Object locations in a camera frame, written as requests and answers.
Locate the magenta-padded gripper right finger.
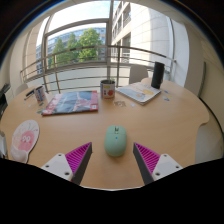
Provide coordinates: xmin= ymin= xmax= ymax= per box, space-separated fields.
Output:
xmin=132 ymin=142 xmax=184 ymax=186

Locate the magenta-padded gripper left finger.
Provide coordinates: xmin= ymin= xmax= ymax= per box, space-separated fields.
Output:
xmin=40 ymin=141 xmax=94 ymax=186

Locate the mint green computer mouse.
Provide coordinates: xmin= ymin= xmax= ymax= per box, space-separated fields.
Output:
xmin=104 ymin=124 xmax=128 ymax=158

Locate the white chair with wooden legs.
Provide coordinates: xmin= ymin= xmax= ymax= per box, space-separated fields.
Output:
xmin=0 ymin=129 xmax=8 ymax=159

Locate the red and grey magazine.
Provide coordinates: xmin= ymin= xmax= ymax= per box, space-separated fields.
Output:
xmin=41 ymin=90 xmax=100 ymax=117

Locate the white and yellow booklet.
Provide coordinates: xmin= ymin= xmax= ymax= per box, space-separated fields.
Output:
xmin=115 ymin=81 xmax=162 ymax=106

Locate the black office printer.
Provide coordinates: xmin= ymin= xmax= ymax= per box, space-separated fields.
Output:
xmin=0 ymin=83 xmax=12 ymax=116

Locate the tall black cylinder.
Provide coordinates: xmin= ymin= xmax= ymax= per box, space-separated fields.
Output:
xmin=150 ymin=61 xmax=166 ymax=90

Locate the printed mug with red fruit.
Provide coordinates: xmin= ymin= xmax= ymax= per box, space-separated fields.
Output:
xmin=99 ymin=79 xmax=116 ymax=100

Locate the metal balcony railing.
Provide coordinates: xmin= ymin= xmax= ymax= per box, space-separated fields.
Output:
xmin=19 ymin=44 xmax=177 ymax=94

